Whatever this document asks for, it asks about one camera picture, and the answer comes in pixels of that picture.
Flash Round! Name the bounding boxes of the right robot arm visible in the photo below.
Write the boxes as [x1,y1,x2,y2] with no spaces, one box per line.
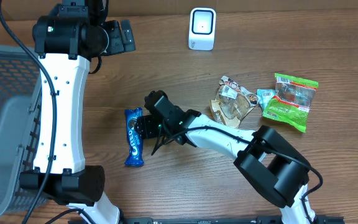
[134,90,316,223]

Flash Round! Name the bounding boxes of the white barcode scanner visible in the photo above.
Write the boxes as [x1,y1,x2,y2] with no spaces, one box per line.
[188,7,216,51]

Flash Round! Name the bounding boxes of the green haribo gummy bag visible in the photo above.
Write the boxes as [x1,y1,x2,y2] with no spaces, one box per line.
[262,73,319,133]

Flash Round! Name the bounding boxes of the brown cookie snack bag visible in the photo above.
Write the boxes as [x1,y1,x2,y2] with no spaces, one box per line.
[210,76,260,128]

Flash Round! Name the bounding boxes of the blue oreo cookie pack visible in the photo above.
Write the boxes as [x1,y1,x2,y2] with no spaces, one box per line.
[124,108,144,167]

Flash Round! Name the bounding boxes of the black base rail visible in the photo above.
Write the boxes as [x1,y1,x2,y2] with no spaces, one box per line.
[68,215,345,224]

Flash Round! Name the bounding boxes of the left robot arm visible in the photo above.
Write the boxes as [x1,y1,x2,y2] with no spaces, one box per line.
[19,1,135,223]

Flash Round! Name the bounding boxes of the grey plastic mesh basket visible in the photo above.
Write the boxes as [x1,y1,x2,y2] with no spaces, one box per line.
[0,45,41,216]

